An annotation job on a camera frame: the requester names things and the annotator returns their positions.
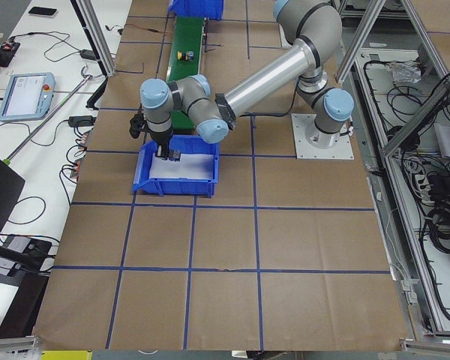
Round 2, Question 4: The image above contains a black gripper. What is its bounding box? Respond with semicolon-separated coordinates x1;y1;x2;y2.
150;129;173;160

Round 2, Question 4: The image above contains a yellow push button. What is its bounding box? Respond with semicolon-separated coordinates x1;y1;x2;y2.
177;51;195;62

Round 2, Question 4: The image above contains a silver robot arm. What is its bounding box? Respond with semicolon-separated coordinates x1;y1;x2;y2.
139;1;354;161

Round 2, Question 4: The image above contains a blue source bin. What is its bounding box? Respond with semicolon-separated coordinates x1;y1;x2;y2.
132;135;220;198

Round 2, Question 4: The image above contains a white foam pad source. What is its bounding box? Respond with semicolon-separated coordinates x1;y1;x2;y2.
149;154;214;180

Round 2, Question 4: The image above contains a green conveyor belt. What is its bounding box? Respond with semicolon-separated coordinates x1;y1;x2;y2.
163;14;208;135

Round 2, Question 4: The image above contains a black power adapter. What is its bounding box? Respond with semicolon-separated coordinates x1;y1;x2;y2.
79;49;97;61

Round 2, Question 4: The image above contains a blue destination bin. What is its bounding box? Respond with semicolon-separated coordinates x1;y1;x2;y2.
168;0;224;20

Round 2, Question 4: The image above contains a teach pendant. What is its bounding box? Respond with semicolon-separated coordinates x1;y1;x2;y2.
0;72;56;122

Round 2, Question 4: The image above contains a black smartphone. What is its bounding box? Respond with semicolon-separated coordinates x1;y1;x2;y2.
28;6;58;17

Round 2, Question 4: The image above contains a red black wire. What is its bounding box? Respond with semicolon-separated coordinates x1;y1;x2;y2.
124;23;172;38

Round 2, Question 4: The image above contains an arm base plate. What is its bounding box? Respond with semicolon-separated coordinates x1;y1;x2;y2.
291;113;355;161

